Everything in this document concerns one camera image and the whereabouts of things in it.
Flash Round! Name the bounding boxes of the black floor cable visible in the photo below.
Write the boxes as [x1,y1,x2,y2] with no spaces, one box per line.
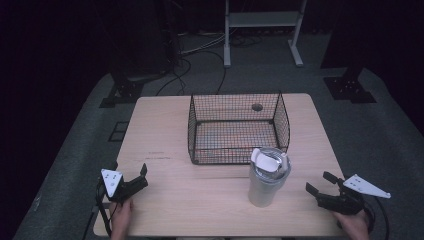
[155,57,193,97]
[199,49,228,95]

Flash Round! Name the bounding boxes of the person's right hand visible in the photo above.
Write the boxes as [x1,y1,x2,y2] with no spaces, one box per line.
[332,209,372,240]

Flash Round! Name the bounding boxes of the black wire mesh basket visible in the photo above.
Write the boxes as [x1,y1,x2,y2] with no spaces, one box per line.
[187,91,291,166]

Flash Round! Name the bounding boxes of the white metal stand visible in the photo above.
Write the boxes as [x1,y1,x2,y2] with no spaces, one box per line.
[223,0,308,69]

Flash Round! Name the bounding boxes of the black floor grid panel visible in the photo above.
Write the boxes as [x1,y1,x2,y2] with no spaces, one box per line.
[107,121,130,143]

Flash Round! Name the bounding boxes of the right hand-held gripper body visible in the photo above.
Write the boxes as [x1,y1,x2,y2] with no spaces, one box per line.
[316,173,392,216]

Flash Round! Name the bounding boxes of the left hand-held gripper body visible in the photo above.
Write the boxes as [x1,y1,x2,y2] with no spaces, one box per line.
[100,168,141,204]

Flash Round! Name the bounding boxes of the clear tumbler with white lid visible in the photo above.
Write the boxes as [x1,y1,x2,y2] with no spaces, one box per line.
[247,146,292,209]

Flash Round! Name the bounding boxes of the white floor cables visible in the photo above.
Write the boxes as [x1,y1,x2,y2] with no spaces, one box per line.
[179,31,228,57]

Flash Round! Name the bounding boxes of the dark equipment cabinet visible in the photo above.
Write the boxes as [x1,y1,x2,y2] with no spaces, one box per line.
[108,0,176,80]

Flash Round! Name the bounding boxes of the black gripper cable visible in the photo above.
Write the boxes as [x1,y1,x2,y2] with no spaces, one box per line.
[362,195,391,240]
[95,177,114,238]

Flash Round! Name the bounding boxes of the person's left hand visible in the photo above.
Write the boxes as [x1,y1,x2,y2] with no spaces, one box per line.
[109,197,135,240]

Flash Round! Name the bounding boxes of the black stand base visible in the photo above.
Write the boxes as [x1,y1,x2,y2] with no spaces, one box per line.
[322,66,378,105]
[99,78,145,109]

